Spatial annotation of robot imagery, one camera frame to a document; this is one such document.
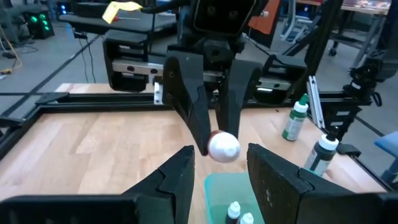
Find silver metal bracket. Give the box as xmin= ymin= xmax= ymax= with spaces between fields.
xmin=306 ymin=75 xmax=326 ymax=129

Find black jointed device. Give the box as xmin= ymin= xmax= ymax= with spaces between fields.
xmin=341 ymin=46 xmax=398 ymax=108

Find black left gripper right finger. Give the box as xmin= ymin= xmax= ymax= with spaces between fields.
xmin=247 ymin=143 xmax=386 ymax=224

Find small black food coloring bottle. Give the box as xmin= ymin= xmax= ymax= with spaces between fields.
xmin=225 ymin=201 xmax=242 ymax=224

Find large green food coloring bottle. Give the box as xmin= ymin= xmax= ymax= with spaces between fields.
xmin=282 ymin=93 xmax=309 ymax=142

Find wooden desk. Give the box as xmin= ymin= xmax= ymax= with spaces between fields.
xmin=295 ymin=0 xmax=392 ymax=68

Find small red food coloring bottle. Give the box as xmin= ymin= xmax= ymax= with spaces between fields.
xmin=207 ymin=130 xmax=242 ymax=164

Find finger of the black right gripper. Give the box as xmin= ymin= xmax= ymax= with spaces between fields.
xmin=163 ymin=51 xmax=212 ymax=156
xmin=216 ymin=60 xmax=262 ymax=139

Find computer with green lights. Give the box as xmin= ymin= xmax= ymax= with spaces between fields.
xmin=23 ymin=11 xmax=56 ymax=40

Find small white-capped food coloring bottle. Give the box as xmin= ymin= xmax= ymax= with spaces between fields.
xmin=239 ymin=212 xmax=255 ymax=224

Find large black food coloring bottle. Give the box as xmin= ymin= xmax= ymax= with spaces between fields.
xmin=303 ymin=126 xmax=340 ymax=177

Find black table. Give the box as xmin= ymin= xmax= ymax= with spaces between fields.
xmin=58 ymin=1 xmax=178 ymax=35

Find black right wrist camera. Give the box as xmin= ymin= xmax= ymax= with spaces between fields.
xmin=190 ymin=0 xmax=258 ymax=35

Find green translucent plastic bin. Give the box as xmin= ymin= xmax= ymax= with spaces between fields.
xmin=203 ymin=172 xmax=265 ymax=224

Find orange fabric panel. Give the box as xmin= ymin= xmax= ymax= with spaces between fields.
xmin=248 ymin=0 xmax=282 ymax=35

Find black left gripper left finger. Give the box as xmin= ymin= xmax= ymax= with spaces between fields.
xmin=123 ymin=145 xmax=196 ymax=224

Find yellow power cord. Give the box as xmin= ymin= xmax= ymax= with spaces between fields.
xmin=0 ymin=24 xmax=23 ymax=75

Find black metal table frame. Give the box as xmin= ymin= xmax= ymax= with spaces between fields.
xmin=0 ymin=0 xmax=398 ymax=191

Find yellow tape tag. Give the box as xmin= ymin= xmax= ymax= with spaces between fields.
xmin=101 ymin=1 xmax=143 ymax=24

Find blue seat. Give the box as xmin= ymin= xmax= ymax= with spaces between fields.
xmin=374 ymin=130 xmax=398 ymax=184

